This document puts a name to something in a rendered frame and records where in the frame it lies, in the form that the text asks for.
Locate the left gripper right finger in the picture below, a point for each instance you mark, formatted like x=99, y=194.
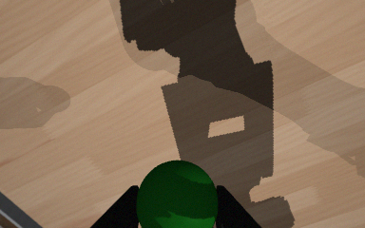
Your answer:
x=230, y=213

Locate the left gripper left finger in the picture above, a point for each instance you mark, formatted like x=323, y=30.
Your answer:
x=123, y=213

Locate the green ball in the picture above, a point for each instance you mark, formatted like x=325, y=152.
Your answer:
x=177, y=194

